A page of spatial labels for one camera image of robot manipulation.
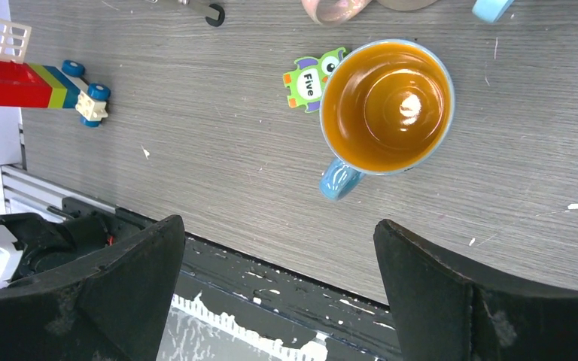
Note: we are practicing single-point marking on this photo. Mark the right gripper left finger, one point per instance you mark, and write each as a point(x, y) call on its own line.
point(110, 305)

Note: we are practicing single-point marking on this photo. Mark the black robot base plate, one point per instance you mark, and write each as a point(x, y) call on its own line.
point(281, 313)

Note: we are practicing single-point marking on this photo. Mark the steel two-tier dish rack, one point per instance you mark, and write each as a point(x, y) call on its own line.
point(214, 14)

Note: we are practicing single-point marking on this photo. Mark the green owl toy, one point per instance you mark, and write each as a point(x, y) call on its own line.
point(307, 82)

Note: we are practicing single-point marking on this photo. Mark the blue patterned mug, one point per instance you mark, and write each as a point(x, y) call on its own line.
point(386, 108)

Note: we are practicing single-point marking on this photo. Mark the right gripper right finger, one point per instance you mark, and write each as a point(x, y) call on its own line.
point(447, 306)

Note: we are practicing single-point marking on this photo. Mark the light blue mug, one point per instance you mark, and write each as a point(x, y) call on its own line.
point(490, 11)

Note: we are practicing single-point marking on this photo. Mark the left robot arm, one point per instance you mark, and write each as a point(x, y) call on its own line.
point(30, 244)

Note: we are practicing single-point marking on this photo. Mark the pale pink marbled mug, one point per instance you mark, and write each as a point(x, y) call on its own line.
point(334, 13)

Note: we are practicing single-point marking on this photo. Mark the colourful brick toy car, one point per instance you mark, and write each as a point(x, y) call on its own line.
point(30, 85)

